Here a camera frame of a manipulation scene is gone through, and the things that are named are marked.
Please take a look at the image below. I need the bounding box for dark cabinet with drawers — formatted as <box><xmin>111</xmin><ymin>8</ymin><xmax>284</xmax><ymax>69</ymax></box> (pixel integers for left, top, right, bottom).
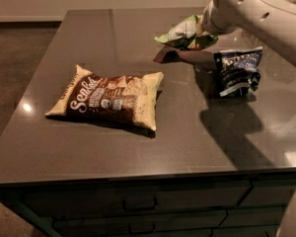
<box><xmin>0</xmin><ymin>173</ymin><xmax>296</xmax><ymax>237</ymax></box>

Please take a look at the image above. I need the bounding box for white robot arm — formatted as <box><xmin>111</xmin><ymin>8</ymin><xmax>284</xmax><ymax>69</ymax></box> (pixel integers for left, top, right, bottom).
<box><xmin>203</xmin><ymin>0</ymin><xmax>296</xmax><ymax>175</ymax></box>

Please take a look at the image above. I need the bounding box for brown and cream chip bag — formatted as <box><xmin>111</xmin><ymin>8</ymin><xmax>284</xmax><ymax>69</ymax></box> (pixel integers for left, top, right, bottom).
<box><xmin>45</xmin><ymin>65</ymin><xmax>164</xmax><ymax>130</ymax></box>

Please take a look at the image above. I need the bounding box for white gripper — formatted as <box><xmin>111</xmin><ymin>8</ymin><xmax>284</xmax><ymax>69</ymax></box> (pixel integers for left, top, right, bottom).
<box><xmin>201</xmin><ymin>1</ymin><xmax>237</xmax><ymax>36</ymax></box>

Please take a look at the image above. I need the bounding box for green rice chip bag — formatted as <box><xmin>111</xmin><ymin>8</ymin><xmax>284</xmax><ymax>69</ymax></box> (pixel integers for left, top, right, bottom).
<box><xmin>155</xmin><ymin>15</ymin><xmax>218</xmax><ymax>50</ymax></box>

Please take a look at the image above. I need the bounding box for blue chip bag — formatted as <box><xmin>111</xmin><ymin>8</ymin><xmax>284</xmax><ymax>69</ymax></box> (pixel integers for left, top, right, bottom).
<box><xmin>214</xmin><ymin>46</ymin><xmax>262</xmax><ymax>98</ymax></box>

